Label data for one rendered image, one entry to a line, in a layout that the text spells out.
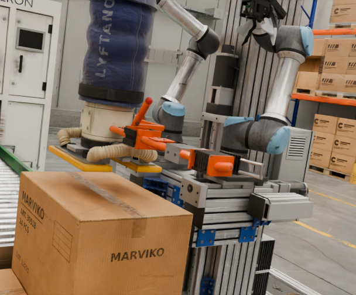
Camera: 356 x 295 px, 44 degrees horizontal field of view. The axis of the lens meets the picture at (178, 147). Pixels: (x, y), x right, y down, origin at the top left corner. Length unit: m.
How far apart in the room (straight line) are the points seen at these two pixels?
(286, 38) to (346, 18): 8.11
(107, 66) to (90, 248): 0.58
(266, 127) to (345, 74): 7.98
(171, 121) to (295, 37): 0.72
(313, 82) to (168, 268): 8.93
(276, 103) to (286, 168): 0.51
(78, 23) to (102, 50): 9.96
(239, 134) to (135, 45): 0.57
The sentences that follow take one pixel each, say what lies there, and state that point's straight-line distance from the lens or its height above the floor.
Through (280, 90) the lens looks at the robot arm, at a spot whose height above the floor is 1.39.
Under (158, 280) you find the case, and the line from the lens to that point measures 1.51.
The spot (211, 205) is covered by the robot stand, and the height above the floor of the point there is 0.91.
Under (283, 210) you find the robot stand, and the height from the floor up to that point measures 0.92.
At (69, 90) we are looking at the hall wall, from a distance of 11.39.
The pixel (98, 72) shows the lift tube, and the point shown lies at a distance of 1.49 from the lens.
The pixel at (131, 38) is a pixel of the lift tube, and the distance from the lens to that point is 1.50.
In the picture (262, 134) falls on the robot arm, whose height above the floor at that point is 1.21.
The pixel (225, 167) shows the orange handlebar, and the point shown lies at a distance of 1.05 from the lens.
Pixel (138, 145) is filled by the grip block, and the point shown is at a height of 1.16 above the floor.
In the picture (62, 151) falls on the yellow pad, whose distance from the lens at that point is 1.61.
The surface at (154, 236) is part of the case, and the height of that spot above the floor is 0.88.
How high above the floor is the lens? 1.35
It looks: 8 degrees down
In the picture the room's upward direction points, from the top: 8 degrees clockwise
